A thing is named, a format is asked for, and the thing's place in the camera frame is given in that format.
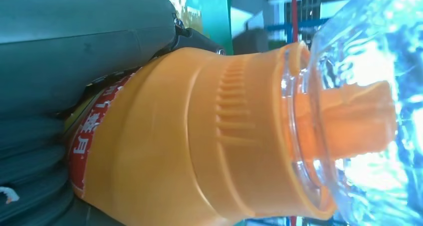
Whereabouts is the orange detergent bottle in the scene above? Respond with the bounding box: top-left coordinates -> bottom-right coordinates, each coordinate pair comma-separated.
67,0 -> 423,226

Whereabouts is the green table board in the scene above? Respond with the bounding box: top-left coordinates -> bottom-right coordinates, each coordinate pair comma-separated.
185,0 -> 234,55

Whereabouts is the red pole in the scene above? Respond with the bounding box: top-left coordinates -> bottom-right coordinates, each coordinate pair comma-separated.
290,0 -> 300,44

